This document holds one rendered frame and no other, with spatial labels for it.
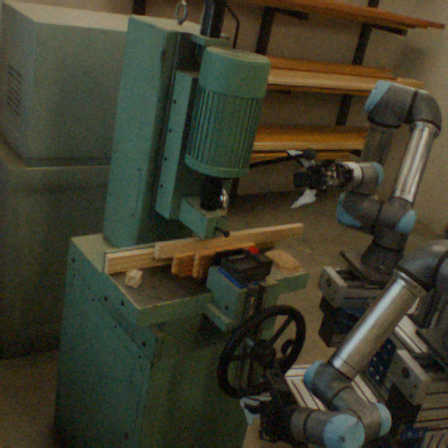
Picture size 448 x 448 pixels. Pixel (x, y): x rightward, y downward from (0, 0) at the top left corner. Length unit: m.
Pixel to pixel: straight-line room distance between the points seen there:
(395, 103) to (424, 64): 3.39
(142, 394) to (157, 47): 0.95
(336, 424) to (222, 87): 0.82
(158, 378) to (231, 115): 0.73
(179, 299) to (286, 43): 3.30
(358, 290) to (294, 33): 2.84
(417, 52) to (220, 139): 4.00
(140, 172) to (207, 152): 0.29
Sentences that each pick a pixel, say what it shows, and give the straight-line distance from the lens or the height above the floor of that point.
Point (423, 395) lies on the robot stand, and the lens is 1.82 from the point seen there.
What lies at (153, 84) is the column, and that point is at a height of 1.37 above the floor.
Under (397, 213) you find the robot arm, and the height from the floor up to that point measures 1.14.
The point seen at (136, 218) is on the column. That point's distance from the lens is 1.81.
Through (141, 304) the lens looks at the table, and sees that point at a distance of 1.51.
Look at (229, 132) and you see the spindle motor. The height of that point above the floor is 1.32.
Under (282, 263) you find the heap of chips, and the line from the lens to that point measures 1.81.
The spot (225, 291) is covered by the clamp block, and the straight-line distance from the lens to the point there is 1.56.
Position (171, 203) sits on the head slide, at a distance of 1.71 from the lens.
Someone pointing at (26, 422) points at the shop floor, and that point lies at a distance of 2.47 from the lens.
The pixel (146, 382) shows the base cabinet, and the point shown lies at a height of 0.64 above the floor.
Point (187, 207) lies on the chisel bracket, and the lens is 1.70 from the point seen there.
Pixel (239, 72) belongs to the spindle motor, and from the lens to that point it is 1.48.
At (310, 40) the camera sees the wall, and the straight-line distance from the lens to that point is 4.77.
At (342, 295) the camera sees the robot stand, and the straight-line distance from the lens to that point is 2.13.
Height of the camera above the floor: 1.72
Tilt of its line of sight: 24 degrees down
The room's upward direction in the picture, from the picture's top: 12 degrees clockwise
